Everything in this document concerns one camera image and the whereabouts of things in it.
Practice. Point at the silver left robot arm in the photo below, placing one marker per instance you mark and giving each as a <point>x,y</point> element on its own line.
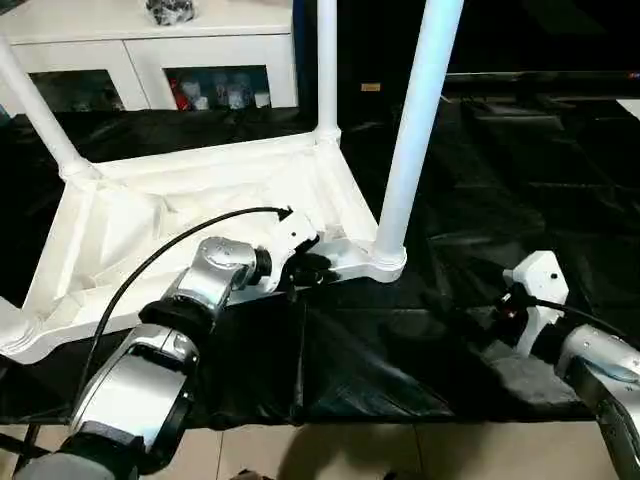
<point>215,260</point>

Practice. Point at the white glass-door cabinet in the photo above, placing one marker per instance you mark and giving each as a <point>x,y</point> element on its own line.
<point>125,55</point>

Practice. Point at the long black bar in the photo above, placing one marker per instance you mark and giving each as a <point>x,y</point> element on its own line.
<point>540,76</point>

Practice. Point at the red bottle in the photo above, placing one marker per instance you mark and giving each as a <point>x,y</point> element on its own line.
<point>176,95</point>

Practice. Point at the white plastic table top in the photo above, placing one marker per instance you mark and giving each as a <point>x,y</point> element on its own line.
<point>150,200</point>

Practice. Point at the grey robot left foot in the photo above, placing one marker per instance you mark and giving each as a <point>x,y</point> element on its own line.
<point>245,474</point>

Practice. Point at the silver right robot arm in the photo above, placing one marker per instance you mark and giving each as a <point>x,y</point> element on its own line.
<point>600,360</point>

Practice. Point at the small tan label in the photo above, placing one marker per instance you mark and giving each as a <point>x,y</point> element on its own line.
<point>370,87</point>

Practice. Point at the dark objects on cabinet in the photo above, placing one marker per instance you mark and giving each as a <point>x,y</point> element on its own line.
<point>170,11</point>

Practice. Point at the dark folding stand frame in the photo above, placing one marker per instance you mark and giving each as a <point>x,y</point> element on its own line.
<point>20,445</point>

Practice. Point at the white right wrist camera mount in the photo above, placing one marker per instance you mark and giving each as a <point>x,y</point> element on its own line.
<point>540,280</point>

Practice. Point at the white flat sheet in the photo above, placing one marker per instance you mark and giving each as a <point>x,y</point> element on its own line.
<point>631,109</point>

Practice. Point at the white plastic table leg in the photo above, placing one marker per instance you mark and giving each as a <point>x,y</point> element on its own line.
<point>420,125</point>
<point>40,115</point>
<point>327,60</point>
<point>7,320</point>

